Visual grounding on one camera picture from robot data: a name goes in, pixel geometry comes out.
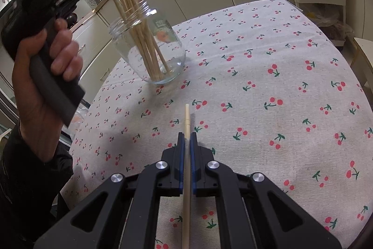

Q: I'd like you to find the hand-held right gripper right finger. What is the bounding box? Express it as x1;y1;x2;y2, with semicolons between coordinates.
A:
190;133;341;249

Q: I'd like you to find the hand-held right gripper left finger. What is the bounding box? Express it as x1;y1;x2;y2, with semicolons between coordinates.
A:
33;133;185;249

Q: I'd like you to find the light wooden chopstick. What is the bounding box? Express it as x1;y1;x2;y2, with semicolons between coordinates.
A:
181;105;192;249

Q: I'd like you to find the bunch of wooden chopsticks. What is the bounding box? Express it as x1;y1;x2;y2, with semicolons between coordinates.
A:
103;0;173;82

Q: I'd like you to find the clear glass jar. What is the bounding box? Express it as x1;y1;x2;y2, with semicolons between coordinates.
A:
108;0;187;84

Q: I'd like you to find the person's left forearm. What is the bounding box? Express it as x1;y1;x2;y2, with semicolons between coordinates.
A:
0;121;74;249

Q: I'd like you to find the person's left hand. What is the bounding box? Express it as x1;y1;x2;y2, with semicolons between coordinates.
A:
12;18;85;163

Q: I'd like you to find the cherry print tablecloth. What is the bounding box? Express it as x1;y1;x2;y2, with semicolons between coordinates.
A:
60;0;373;249

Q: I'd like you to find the clear plastic bag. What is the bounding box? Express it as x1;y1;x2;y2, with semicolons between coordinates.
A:
313;12;354;43

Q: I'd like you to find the light wooden stool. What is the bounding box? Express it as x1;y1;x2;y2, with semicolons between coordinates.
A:
350;37;373;87

